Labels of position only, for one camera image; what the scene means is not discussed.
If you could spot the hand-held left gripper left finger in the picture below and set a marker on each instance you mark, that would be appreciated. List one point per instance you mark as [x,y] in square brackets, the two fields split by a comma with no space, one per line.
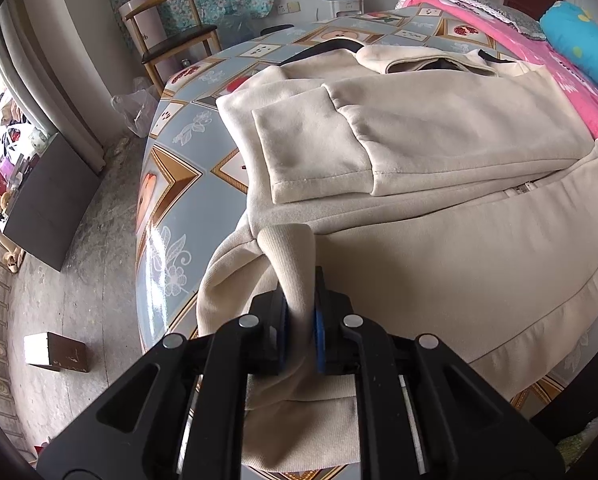
[285,342]

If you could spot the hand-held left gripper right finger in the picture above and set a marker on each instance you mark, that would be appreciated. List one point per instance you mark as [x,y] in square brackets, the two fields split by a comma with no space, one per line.
[320,340]

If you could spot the cream zip jacket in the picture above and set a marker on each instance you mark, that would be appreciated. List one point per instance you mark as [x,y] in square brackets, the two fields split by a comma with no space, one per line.
[454,235]

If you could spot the pink floral blanket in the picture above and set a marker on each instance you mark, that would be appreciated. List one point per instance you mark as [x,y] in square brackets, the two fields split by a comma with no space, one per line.
[569,85]

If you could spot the blue patterned pillow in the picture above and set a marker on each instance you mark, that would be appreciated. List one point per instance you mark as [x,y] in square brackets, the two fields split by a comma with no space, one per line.
[579,35]

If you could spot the grey patterned pillow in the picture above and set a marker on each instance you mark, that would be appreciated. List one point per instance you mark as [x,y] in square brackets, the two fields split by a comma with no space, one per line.
[514,17]

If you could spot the patterned fruit print tablecloth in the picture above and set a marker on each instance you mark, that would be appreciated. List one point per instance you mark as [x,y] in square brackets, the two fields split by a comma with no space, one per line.
[189,195]

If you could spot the brown and white box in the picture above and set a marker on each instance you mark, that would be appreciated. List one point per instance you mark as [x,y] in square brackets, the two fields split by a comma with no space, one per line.
[64,352]

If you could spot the dark grey cabinet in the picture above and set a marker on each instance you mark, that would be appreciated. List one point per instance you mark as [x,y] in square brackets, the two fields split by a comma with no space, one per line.
[49,200]

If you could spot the clear plastic bag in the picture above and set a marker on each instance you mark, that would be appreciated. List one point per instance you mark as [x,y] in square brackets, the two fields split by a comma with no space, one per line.
[134,110]

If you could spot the green fuzzy cloth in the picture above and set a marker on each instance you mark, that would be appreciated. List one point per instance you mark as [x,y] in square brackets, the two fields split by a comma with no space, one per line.
[579,442]

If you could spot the beige slippers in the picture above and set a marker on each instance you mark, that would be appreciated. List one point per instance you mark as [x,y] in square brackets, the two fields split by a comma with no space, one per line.
[14,259]

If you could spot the white water dispenser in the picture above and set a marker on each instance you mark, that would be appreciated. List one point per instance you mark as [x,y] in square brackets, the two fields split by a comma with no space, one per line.
[344,7]

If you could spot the black rounded object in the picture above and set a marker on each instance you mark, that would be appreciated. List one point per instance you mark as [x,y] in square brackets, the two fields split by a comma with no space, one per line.
[276,30]

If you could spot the bluish plastic bag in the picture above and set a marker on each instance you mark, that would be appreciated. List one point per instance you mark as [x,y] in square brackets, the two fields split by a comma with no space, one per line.
[239,30]

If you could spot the wooden chair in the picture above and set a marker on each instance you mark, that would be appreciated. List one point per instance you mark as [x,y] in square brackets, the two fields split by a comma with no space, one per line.
[179,42]

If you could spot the white jar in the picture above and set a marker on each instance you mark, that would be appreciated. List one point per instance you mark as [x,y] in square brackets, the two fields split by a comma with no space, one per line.
[39,139]

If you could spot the red box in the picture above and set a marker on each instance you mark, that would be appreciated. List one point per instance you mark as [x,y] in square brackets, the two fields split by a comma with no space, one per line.
[0,180]

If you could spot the pale pink cylinder bin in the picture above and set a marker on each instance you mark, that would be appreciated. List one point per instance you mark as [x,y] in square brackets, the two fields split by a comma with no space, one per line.
[146,25]

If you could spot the grey curtain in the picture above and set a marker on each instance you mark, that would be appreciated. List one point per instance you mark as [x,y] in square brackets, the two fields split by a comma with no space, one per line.
[54,60]

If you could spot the white wall socket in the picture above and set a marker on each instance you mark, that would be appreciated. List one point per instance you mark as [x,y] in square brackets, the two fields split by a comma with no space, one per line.
[289,8]

